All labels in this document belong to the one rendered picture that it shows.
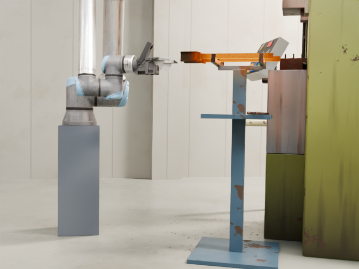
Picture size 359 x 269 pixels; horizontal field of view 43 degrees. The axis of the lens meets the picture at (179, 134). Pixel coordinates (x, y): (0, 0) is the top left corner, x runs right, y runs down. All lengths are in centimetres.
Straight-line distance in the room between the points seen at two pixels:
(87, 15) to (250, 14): 296
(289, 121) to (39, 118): 288
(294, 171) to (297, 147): 13
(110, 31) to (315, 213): 139
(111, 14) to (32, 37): 238
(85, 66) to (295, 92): 110
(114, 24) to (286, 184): 124
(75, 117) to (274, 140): 109
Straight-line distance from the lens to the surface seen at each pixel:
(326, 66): 225
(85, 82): 231
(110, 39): 251
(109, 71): 232
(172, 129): 464
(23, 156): 478
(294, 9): 274
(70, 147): 253
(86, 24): 239
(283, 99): 250
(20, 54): 480
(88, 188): 255
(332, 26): 228
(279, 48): 318
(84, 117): 255
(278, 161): 252
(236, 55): 208
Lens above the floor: 67
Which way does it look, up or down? 3 degrees down
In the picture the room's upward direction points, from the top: 1 degrees clockwise
